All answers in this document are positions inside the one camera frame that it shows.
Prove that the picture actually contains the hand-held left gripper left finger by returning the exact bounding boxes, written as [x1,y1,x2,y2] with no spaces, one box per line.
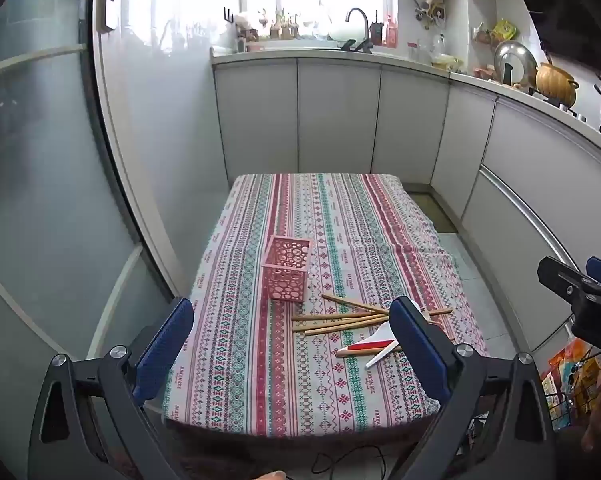
[27,296,196,480]

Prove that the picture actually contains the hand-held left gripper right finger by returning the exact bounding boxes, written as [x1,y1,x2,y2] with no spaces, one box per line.
[387,296,557,480]

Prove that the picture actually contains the pink perforated basket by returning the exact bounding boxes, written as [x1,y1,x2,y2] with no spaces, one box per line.
[261,235,314,304]

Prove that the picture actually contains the rack of snack packets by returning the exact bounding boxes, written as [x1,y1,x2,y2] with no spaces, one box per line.
[540,337,601,432]

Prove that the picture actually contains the striped patterned tablecloth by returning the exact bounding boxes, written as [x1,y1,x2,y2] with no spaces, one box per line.
[161,172,488,443]

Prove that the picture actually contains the brown floor mat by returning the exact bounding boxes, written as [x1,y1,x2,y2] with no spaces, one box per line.
[405,189,459,234]

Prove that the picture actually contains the orange pot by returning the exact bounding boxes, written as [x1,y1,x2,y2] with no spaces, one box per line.
[534,62,580,107]

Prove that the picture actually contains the frosted glass door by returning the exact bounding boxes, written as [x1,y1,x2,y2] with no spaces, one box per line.
[0,0,196,461]

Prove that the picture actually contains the steel pot lid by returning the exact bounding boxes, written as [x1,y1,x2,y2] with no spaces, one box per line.
[493,40,539,87]

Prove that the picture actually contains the yellow packet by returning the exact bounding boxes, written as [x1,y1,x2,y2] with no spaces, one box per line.
[492,18,519,44]

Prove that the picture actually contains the white kitchen cabinet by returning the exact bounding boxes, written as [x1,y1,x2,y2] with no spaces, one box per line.
[210,46,601,361]

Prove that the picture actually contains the dark range hood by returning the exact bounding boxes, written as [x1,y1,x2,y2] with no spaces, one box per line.
[500,0,601,77]

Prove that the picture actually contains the hanging kitchen tools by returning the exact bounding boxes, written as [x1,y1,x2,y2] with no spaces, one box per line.
[412,0,449,32]

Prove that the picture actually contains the curved metal faucet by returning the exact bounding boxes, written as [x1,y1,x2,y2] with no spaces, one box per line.
[341,7,374,54]

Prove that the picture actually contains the row of small potted plants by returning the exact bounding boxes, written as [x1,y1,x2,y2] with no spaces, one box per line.
[257,9,302,41]

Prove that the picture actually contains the black cable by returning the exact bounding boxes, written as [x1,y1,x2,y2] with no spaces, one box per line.
[311,446,389,480]

